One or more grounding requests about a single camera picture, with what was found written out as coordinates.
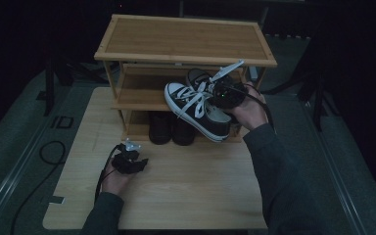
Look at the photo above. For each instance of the person's right hand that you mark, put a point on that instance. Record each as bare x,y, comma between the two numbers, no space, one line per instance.
249,112

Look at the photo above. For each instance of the black canvas sneaker white laces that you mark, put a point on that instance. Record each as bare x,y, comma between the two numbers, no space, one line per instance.
197,76
209,125

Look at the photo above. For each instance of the person's left hand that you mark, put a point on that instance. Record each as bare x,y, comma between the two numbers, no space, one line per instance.
116,182

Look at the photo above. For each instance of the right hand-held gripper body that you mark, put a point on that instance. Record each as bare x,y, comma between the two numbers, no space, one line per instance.
225,94

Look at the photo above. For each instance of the white object behind rack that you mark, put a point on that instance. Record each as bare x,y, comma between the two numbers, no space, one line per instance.
253,73

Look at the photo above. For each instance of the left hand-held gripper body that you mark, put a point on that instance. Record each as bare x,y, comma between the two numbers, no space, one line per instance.
124,163

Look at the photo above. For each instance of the wooden shoe rack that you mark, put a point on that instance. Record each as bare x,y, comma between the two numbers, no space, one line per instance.
182,39

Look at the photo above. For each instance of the black leather shoe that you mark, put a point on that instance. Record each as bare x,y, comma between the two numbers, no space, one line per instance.
160,129
182,132

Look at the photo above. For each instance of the black stand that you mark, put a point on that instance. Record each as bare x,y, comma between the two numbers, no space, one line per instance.
318,107
49,94

